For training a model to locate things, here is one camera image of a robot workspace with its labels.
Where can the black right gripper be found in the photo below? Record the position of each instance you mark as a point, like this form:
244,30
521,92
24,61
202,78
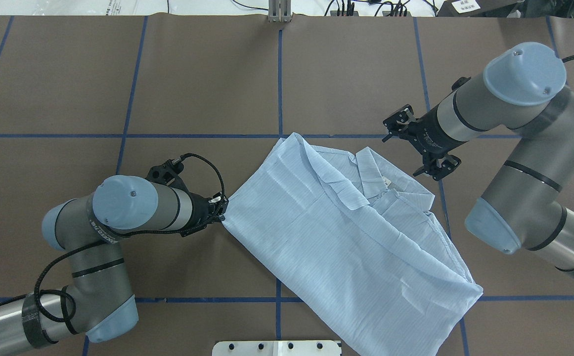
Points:
429,130

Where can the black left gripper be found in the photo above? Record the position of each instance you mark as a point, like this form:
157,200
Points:
199,211

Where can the light blue button-up shirt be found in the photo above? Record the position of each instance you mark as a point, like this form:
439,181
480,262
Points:
355,238

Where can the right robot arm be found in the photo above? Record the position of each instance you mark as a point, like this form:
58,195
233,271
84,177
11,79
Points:
524,89

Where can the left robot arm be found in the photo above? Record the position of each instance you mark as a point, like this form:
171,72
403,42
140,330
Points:
87,289

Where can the black power adapter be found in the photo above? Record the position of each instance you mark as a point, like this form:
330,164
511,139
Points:
479,8

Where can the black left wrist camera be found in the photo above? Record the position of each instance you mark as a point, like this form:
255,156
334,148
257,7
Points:
167,174

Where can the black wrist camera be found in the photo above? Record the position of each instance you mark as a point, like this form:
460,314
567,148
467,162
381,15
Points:
167,174
459,82

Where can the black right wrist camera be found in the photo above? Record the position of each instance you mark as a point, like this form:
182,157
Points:
459,82

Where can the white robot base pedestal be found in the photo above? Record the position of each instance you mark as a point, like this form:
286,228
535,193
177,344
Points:
279,348

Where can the aluminium frame post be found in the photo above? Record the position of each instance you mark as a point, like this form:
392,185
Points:
280,11

